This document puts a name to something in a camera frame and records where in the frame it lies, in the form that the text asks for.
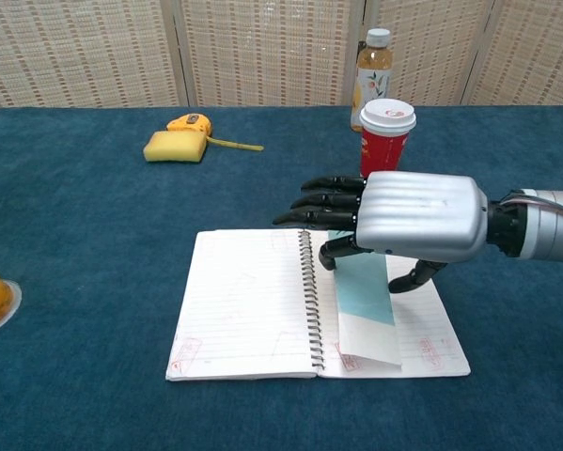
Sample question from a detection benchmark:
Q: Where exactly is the yellow tape measure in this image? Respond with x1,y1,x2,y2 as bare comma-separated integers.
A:
165,113,265,153

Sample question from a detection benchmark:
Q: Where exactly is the red paper cup white lid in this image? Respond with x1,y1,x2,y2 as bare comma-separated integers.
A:
358,98,417,179

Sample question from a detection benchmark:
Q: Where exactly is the blue table cloth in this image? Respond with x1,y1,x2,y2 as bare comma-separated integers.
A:
0,104,563,451

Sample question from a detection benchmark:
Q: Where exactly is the woven folding screen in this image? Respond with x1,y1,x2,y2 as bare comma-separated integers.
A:
0,0,563,114

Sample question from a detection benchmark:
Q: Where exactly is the blue and cream bookmark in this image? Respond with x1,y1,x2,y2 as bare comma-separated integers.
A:
326,229,403,370

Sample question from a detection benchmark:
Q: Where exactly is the yellow tea bottle white cap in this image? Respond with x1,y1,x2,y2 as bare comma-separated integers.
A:
350,27,395,133

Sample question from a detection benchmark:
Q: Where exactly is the yellow sponge block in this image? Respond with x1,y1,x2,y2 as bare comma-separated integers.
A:
142,131,209,163

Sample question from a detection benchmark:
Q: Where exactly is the open spiral lined notebook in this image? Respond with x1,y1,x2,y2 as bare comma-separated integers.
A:
164,227,472,382

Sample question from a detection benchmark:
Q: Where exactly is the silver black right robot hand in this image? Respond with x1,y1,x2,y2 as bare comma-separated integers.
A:
272,170,492,294

